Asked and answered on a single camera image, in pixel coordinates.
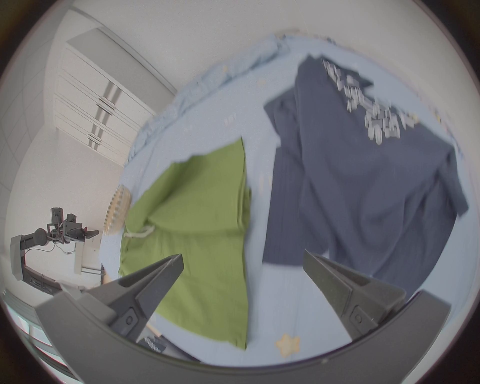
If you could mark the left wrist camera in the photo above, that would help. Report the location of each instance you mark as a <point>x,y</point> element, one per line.
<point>57,215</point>

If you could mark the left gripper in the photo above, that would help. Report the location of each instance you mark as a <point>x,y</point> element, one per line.
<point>73,229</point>

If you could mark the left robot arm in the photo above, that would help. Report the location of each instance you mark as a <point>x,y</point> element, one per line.
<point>35,237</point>

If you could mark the window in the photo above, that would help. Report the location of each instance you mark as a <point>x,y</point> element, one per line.
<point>33,330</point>

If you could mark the round woven basket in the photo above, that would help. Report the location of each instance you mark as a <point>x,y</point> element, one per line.
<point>118,212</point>

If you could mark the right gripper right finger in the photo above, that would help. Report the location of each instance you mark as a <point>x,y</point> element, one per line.
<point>348,296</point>

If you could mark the green shorts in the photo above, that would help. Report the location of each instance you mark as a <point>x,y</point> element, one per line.
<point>195,210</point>

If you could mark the white wardrobe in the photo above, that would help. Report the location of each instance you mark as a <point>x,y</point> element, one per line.
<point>97,97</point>

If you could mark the white small table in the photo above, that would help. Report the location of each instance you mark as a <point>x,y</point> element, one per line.
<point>80,258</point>

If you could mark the dark blue printed T-shirt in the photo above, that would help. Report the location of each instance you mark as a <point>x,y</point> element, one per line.
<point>356,180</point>

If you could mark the pale blue quilt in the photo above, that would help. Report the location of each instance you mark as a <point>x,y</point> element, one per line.
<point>187,101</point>

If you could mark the bed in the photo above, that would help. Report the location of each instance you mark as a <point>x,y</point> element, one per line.
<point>210,131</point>

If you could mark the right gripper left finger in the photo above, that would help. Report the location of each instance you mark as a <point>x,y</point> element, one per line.
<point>150,288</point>

